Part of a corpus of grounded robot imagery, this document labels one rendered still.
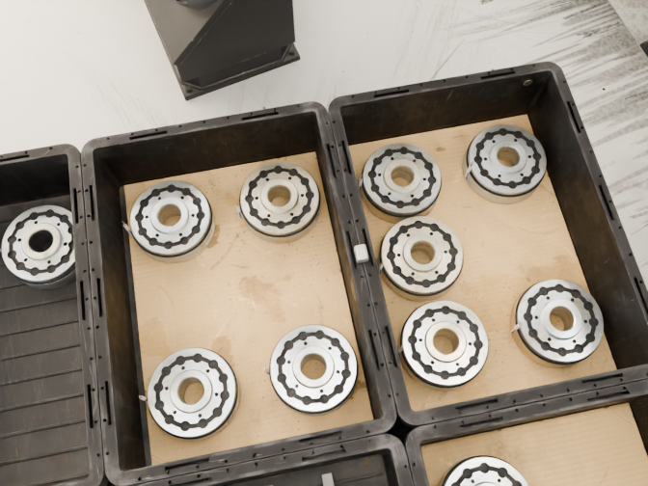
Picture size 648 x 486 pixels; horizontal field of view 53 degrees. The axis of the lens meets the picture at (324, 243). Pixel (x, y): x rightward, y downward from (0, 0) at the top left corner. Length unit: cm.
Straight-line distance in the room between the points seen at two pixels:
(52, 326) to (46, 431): 13
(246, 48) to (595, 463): 75
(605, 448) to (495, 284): 23
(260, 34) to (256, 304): 44
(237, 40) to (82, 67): 29
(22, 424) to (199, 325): 23
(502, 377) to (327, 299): 23
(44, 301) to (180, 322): 18
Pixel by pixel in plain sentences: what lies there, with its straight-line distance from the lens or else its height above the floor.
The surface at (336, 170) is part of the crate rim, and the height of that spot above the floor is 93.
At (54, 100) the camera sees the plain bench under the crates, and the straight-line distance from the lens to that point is 118.
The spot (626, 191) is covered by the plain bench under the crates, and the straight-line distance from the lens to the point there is 111.
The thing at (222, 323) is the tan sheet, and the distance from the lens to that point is 82.
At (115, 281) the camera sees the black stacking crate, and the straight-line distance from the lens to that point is 81.
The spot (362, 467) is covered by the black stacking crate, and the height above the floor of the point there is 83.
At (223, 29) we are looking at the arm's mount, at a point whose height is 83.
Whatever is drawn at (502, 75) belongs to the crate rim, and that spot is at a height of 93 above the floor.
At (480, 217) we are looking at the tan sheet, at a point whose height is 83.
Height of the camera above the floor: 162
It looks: 70 degrees down
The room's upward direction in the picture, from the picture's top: straight up
